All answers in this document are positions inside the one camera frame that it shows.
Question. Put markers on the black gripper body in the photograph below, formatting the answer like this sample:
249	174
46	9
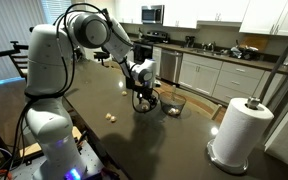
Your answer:
144	89

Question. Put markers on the small tan food piece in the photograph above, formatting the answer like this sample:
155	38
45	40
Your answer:
145	107
124	93
113	119

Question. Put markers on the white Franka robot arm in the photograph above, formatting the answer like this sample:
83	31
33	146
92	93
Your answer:
47	60

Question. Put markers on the small orange snack packet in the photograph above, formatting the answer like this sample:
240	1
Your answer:
173	111

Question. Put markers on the stainless steel dishwasher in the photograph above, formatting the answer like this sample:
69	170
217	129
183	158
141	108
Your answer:
170	66

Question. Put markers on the small tan ball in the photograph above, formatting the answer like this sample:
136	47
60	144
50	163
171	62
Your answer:
108	116

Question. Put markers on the black and steel stove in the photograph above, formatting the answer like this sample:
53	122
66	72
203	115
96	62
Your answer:
144	50

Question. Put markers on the black office chair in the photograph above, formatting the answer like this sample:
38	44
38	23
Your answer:
102	55

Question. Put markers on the black coffee maker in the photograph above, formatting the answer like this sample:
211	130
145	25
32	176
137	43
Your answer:
189	41

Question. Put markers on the white lower kitchen cabinets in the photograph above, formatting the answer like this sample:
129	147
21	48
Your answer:
217	76

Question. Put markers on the white kitchen cabinets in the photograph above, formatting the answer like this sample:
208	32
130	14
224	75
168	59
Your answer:
217	10
217	76

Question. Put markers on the stainless steel microwave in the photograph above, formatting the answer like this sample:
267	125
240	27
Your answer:
152	14

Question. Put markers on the dark kitchen countertop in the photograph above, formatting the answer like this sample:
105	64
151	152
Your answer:
217	58

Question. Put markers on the grey robot mounting plate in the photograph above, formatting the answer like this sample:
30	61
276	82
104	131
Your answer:
90	160

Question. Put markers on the chrome sink faucet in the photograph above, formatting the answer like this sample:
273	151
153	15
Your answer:
210	46

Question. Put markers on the white paper towel roll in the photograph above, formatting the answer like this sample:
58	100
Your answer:
240	133

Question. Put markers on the silver paper towel holder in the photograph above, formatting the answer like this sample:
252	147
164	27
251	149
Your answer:
224	165

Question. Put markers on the black clutter on counter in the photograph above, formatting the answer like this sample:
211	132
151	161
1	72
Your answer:
245	53

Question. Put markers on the white upper kitchen cabinets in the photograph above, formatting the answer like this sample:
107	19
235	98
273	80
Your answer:
217	10

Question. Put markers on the white window blinds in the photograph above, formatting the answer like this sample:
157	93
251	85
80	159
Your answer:
55	10

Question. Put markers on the wooden cutting board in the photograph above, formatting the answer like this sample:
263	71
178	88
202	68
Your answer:
255	41

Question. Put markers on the dark wooden chair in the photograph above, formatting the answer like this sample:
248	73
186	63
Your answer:
19	61

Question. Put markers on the dark tripod pole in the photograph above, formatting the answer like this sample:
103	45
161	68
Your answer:
280	63

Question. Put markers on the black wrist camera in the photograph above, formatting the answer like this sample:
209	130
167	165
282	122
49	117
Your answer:
130	83

